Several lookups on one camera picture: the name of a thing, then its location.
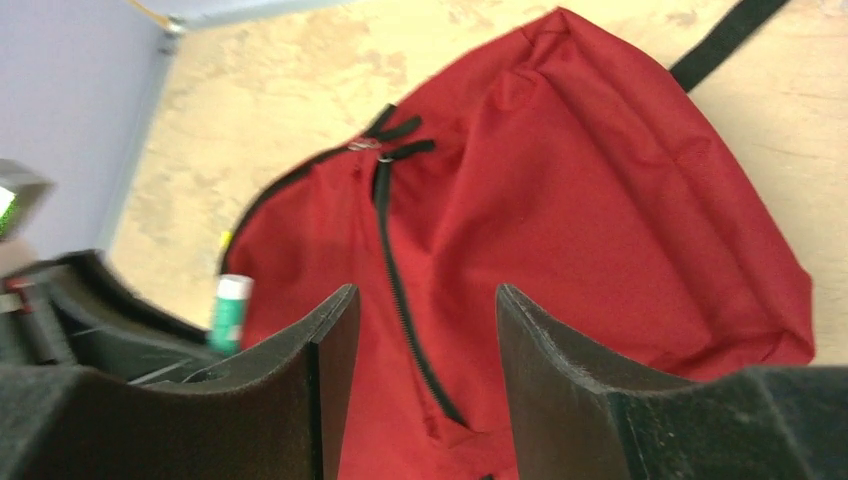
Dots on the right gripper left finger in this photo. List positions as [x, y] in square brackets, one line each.
[274, 411]

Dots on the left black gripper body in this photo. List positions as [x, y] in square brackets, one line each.
[31, 332]

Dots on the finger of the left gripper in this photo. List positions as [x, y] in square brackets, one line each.
[111, 329]

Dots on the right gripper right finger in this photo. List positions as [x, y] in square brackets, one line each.
[581, 411]

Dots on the green glue stick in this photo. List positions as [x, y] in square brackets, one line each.
[232, 295]

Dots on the yellow pen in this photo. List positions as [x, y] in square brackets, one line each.
[224, 240]

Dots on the red backpack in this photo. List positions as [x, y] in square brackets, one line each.
[557, 158]

